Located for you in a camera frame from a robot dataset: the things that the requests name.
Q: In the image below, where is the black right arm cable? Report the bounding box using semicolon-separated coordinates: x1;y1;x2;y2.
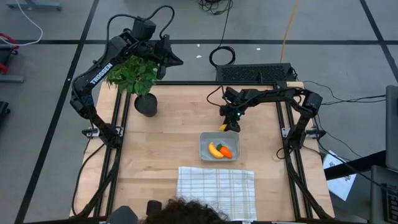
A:
206;85;225;109

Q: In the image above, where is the black plant pot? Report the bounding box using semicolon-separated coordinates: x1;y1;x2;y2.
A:
134;92;159;118

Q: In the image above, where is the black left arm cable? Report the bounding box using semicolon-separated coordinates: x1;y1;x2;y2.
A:
104;4;175;60

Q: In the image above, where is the black aluminium table frame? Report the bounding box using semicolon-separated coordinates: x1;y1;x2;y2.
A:
70;80;335;222

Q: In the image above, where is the black coiled cable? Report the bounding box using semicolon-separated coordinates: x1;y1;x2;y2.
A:
208;0;236;68

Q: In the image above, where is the grey desk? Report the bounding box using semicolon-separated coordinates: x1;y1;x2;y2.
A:
369;164;398;224

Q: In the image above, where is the green artificial plant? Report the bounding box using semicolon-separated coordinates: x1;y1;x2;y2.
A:
105;55;160;97

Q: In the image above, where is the red curved tube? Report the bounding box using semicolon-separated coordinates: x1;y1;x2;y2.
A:
0;32;20;75

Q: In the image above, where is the white checked cloth towel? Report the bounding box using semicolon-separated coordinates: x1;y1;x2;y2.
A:
176;166;258;222

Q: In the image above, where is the grey metal stand foot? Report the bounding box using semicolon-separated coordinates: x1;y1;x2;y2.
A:
4;0;63;11
0;74;25;84

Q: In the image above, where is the white printed paper sheet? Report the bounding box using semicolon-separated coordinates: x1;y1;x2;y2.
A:
322;151;358;202

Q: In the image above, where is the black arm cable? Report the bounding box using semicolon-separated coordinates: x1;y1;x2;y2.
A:
104;4;175;60
206;85;225;109

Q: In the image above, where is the black tangled cable bundle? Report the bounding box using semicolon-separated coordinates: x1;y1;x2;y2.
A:
197;0;234;16

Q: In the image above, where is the dark-haired person's head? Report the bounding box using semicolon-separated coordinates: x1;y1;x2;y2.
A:
144;196;230;224

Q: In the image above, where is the black computer keyboard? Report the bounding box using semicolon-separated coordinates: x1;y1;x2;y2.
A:
381;182;398;224

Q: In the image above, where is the yellow hanging cable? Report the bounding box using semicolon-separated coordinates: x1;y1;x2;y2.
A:
279;0;300;64

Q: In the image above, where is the white plastic storage bin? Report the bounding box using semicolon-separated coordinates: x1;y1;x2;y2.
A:
198;131;242;162

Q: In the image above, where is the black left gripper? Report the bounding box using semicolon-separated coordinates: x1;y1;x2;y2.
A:
146;34;185;80

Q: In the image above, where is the black perforated computer case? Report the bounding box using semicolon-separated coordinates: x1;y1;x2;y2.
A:
215;63;297;83

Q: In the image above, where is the black diagonal beam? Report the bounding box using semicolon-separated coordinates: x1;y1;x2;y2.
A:
323;150;387;181

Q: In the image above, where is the yellow toy banana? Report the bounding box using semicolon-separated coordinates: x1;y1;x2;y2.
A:
207;141;225;160

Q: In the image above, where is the white cable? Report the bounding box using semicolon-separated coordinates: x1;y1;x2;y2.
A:
0;0;44;47

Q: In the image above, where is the orange toy carrot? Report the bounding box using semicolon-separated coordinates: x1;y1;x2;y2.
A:
216;143;234;159

